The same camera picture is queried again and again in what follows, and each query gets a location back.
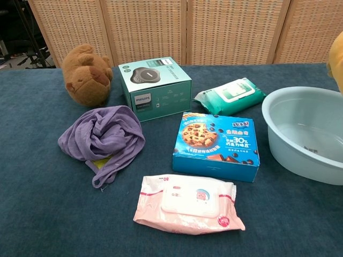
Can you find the yellow-green flat item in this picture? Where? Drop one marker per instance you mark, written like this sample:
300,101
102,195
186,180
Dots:
100,163

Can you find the yellow plush toy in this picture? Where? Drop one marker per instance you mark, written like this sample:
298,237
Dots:
336,61

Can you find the purple crumpled cloth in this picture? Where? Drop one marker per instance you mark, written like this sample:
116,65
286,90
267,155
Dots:
101,134

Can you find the blue chocolate cookie box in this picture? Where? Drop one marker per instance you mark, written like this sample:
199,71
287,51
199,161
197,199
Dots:
214,160

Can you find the green wet wipes pack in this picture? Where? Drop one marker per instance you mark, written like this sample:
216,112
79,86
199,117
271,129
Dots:
227,104

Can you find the wooden rattan folding screen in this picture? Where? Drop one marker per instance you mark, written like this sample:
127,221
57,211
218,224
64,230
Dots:
147,26

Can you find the black tripod stand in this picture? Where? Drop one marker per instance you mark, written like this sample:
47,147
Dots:
30,34

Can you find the dark teal tablecloth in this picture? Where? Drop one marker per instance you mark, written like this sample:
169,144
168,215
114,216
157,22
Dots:
53,214

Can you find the brown capybara plush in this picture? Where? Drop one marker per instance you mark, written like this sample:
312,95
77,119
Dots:
85,80

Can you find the pink wet wipes pack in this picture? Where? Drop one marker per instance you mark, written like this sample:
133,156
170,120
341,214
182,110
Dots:
187,222

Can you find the light blue plastic basin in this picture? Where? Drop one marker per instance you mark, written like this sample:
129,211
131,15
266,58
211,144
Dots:
294,150

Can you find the teal Philips product box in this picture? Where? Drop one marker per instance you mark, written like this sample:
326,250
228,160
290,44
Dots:
155,99

